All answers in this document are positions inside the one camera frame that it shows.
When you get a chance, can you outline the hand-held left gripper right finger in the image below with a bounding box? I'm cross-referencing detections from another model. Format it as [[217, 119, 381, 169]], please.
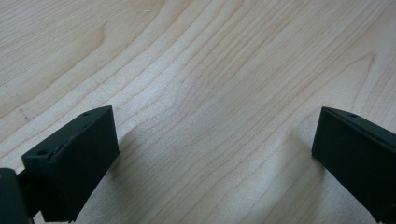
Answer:
[[311, 105, 396, 224]]

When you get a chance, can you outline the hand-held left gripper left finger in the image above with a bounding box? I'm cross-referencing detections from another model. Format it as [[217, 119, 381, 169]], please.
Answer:
[[21, 105, 121, 224]]

